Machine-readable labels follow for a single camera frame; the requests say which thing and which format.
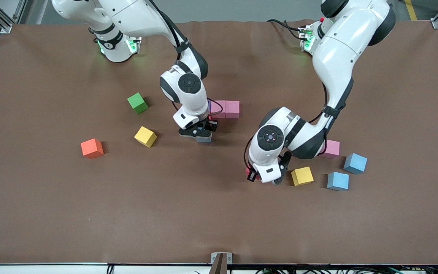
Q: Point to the table cover mat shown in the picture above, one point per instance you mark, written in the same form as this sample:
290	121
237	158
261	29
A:
219	228

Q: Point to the red foam block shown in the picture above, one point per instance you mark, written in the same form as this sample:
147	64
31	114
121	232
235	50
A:
247	171

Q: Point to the light pink foam block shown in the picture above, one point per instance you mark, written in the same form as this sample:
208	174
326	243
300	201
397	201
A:
219	110
332	149
232	109

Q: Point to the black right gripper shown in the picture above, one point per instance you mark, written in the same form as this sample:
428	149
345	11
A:
211	125

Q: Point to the green foam block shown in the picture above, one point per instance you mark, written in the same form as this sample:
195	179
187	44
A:
138	103

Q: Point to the orange foam block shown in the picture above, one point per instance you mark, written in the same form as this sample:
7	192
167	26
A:
92	148

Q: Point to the yellow foam block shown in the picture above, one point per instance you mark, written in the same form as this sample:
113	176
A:
145	136
302	176

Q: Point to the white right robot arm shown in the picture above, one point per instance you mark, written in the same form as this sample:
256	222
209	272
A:
189	102

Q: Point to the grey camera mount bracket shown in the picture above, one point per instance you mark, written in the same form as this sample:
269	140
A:
221	262

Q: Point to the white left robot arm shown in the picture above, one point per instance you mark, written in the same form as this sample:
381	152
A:
337	49

